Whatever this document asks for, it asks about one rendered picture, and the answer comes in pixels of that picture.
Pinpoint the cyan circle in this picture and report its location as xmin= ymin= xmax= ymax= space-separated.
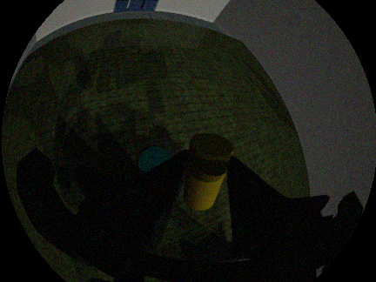
xmin=138 ymin=147 xmax=171 ymax=173

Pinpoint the yellow cylinder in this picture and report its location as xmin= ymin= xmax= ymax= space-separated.
xmin=184 ymin=133 xmax=234 ymax=211

